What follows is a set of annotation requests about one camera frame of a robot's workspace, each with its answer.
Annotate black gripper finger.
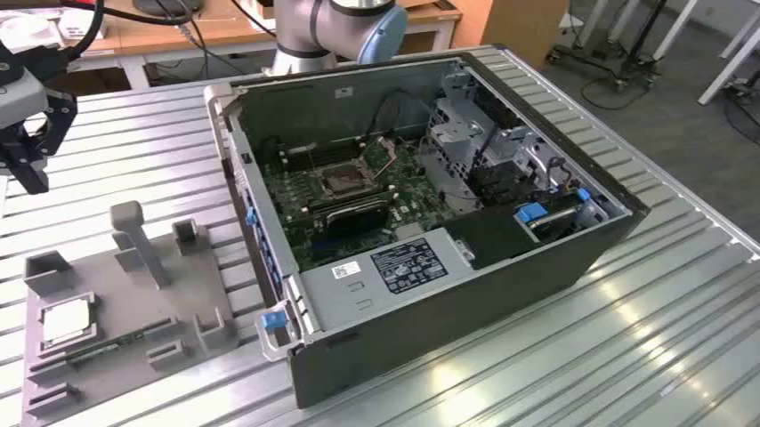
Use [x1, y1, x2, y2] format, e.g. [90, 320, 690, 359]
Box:
[0, 87, 80, 196]

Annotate silver CPU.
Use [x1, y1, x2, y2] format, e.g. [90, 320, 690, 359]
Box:
[38, 300, 100, 346]

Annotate black RAM slot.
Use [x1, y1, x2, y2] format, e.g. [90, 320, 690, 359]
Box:
[300, 194, 391, 213]
[281, 141, 364, 157]
[283, 153, 367, 173]

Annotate CPU socket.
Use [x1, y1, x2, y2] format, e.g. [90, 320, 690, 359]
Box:
[316, 162, 387, 201]

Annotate white foam tray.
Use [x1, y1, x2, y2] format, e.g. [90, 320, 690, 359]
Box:
[0, 11, 61, 48]

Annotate white cardboard box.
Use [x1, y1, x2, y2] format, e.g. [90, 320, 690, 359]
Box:
[58, 8, 112, 41]

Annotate dark round monitor base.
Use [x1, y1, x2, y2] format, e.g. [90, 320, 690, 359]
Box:
[133, 0, 197, 12]

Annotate grey parts rack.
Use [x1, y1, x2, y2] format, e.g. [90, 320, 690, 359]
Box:
[20, 199, 241, 422]

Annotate green RAM stick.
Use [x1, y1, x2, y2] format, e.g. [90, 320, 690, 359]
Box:
[62, 327, 149, 362]

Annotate metal socket cover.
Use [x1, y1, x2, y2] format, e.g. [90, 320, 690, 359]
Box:
[357, 136, 399, 180]

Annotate green motherboard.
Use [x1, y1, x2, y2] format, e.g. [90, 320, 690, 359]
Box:
[260, 137, 458, 272]

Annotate grey power supply unit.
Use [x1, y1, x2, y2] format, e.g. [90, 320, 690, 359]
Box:
[295, 229, 476, 333]

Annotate silver drive cage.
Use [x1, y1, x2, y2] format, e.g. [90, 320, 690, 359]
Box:
[426, 95, 494, 179]

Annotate wooden desk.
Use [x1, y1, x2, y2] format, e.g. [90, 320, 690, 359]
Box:
[0, 0, 464, 90]

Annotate wooden cabinet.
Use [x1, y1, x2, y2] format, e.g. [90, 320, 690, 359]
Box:
[479, 0, 571, 70]

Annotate hard disk in blue carrier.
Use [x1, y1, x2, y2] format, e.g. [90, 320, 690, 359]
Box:
[512, 202, 581, 244]

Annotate black open PC case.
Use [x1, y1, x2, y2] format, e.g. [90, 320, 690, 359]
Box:
[201, 43, 649, 410]

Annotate black wheeled stand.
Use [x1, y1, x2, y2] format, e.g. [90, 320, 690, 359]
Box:
[548, 0, 666, 93]

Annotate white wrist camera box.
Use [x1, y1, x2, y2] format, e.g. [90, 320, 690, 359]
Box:
[0, 70, 48, 130]

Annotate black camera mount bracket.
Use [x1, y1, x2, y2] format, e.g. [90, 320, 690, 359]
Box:
[0, 44, 81, 84]

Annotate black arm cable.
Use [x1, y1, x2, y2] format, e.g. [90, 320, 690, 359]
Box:
[61, 0, 108, 57]

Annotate black looped wire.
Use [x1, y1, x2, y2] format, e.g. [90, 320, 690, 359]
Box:
[364, 88, 434, 139]

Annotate white table frame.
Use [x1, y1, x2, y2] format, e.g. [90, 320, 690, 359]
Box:
[697, 0, 760, 106]

